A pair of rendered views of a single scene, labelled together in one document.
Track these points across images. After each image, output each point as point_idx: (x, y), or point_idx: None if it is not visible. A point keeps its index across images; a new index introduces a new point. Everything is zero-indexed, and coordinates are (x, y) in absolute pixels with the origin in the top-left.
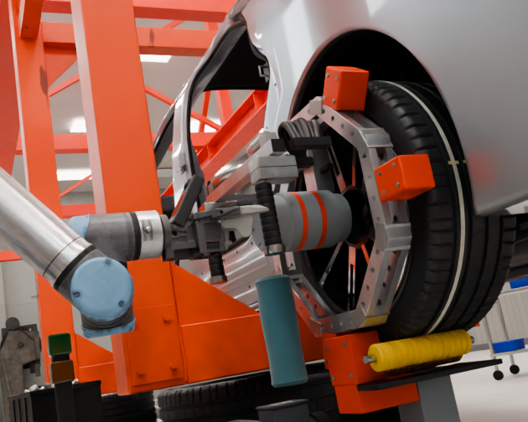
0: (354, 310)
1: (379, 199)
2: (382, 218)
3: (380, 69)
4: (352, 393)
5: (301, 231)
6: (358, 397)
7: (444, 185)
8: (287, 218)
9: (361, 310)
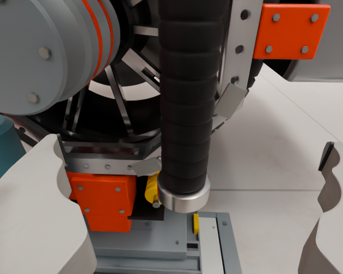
0: (139, 160)
1: (251, 55)
2: (244, 81)
3: None
4: (119, 220)
5: (93, 73)
6: (127, 223)
7: None
8: (81, 50)
9: (157, 163)
